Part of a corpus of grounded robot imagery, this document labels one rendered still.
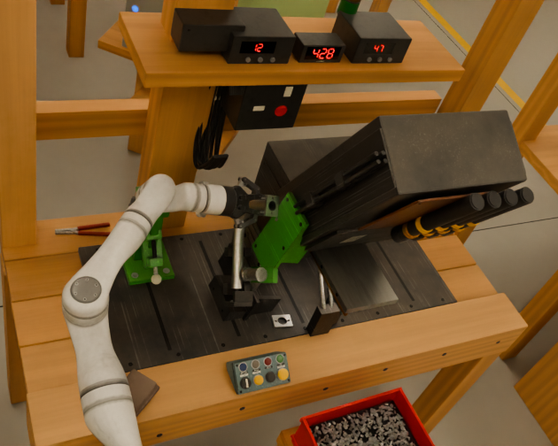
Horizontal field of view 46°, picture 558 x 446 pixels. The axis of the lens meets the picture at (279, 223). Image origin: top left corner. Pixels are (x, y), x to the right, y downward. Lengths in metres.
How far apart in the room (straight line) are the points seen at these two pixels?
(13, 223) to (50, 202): 1.43
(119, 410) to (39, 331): 0.57
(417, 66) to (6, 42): 1.01
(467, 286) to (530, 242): 1.90
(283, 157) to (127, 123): 0.43
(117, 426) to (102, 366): 0.12
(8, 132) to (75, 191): 1.73
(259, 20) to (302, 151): 0.43
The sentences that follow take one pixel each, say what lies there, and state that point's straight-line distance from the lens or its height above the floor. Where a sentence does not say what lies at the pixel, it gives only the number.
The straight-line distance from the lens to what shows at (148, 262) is 1.81.
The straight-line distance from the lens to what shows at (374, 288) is 1.75.
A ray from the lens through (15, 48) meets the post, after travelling 1.54.
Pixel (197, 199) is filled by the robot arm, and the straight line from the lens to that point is 1.56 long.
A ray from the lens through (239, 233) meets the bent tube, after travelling 1.80.
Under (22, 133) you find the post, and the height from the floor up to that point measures 1.29.
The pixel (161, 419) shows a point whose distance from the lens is 1.67.
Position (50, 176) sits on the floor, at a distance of 3.45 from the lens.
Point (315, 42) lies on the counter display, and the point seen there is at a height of 1.59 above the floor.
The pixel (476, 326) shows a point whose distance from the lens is 2.15.
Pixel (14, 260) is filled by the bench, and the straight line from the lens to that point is 1.94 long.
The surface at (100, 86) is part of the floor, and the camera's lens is 4.06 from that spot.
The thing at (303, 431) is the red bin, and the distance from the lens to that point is 1.74.
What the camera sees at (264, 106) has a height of 1.43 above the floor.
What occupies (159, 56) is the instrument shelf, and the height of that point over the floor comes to 1.54.
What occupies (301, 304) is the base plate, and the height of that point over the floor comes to 0.90.
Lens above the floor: 2.37
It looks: 43 degrees down
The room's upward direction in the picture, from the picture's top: 21 degrees clockwise
